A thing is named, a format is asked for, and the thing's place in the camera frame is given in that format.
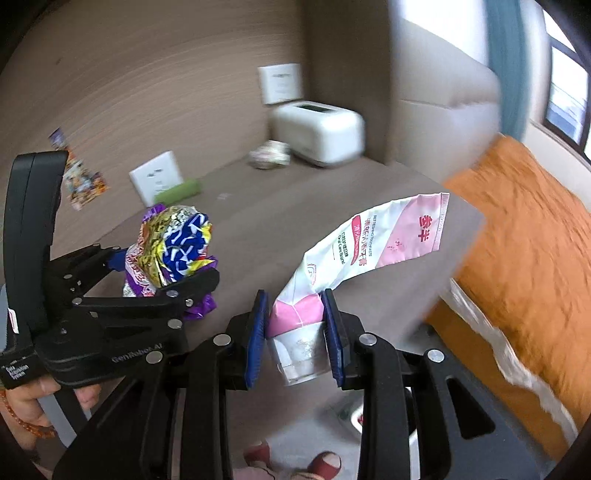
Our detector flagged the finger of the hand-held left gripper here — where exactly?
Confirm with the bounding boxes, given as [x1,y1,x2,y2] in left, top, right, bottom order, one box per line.
[69,267,221,333]
[48,244,132,301]

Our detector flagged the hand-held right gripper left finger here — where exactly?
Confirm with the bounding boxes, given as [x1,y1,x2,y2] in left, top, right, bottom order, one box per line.
[52,290,270,480]

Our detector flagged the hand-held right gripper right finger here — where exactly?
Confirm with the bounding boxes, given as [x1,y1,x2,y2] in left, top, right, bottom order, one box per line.
[321,289,543,480]

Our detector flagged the purple snack wrapper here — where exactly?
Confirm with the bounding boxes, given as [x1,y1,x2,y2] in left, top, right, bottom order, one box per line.
[121,203,219,322]

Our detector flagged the pink white toothpaste tube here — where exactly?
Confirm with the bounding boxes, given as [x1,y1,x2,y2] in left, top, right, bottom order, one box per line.
[268,192,451,387]

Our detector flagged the person's left hand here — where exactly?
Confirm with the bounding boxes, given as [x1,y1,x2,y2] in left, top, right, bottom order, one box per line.
[11,375,101,429]

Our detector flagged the cluster of picture stickers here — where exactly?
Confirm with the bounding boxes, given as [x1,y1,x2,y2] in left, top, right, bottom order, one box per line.
[48,128,110,210]

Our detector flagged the green tube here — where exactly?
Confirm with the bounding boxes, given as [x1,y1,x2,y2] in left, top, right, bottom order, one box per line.
[159,179,204,206]

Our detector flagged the red slipper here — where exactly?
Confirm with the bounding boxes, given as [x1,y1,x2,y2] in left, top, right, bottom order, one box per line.
[306,451,343,480]
[244,440,274,468]

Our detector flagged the crumpled pink white wrapper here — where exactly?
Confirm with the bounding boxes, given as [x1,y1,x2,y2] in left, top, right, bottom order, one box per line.
[248,140,291,169]

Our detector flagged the white toaster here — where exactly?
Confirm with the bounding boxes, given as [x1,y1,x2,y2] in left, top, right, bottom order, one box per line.
[270,100,366,168]

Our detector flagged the pale padded headboard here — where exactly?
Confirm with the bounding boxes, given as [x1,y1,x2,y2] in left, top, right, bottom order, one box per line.
[397,18,504,185]

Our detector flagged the teal curtain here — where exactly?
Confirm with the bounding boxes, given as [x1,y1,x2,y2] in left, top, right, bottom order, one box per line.
[485,0,532,139]

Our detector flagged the dark framed window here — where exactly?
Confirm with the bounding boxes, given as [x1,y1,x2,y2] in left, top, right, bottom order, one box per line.
[526,9,591,162]

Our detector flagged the white wall socket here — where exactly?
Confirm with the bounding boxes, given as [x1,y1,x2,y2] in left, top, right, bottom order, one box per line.
[257,63,303,106]
[129,150,184,207]

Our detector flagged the orange bead bracelet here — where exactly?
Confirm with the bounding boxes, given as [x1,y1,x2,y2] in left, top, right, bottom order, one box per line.
[0,390,57,439]

